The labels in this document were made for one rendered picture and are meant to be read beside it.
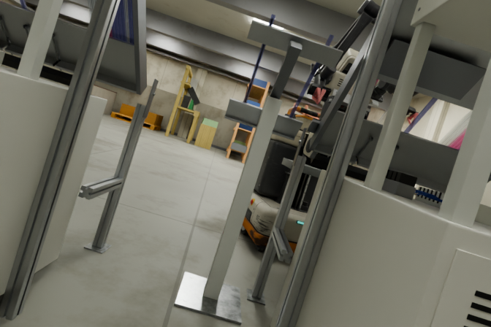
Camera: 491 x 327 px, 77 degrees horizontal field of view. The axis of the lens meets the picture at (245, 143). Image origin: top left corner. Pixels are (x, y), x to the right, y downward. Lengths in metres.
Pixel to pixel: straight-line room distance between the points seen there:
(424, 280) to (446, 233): 0.07
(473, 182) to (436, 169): 1.02
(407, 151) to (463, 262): 0.96
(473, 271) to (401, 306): 0.10
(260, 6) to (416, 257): 4.83
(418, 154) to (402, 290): 0.96
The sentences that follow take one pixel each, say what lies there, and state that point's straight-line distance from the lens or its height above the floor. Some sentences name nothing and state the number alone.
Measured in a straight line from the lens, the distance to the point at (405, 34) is 1.12.
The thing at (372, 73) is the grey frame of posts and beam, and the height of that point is 0.90.
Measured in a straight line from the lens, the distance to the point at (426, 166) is 1.51.
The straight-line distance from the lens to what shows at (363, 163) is 1.42.
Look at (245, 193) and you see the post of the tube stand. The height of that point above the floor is 0.44.
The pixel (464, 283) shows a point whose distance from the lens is 0.52.
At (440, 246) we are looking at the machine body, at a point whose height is 0.59.
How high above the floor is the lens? 0.64
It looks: 1 degrees down
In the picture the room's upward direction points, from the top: 18 degrees clockwise
